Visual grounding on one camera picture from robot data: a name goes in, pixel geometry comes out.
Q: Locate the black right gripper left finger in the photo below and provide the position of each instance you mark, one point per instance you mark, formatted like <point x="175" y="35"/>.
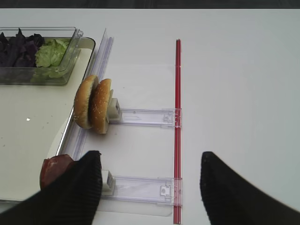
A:
<point x="72" y="199"/>

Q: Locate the clear pusher track with bun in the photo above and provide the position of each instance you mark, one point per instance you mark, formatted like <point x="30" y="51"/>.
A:
<point x="169" y="118"/>

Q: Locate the purple lettuce leaves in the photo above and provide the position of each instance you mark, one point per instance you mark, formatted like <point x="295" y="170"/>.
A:
<point x="19" y="51"/>

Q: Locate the white serving tray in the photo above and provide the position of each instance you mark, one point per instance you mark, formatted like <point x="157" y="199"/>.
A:
<point x="32" y="123"/>

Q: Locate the red meat slices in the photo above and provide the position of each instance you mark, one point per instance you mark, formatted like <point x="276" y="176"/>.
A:
<point x="54" y="167"/>

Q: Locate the bun half behind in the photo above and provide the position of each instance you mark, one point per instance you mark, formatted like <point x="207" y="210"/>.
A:
<point x="82" y="101"/>

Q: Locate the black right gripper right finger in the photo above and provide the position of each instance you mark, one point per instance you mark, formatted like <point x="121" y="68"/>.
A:
<point x="229" y="199"/>

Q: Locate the red rail right side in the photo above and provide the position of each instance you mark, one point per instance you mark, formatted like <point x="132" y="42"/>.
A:
<point x="177" y="137"/>

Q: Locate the clear plastic salad container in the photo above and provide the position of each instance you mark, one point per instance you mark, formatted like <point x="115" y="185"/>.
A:
<point x="23" y="75"/>

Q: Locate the sesame bun top half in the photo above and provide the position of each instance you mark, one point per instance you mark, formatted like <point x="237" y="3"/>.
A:
<point x="99" y="105"/>

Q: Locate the clear pusher track with meat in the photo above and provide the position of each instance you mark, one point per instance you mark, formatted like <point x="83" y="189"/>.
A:
<point x="164" y="191"/>

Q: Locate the green lettuce leaves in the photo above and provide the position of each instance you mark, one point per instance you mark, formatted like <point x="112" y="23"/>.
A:
<point x="49" y="56"/>

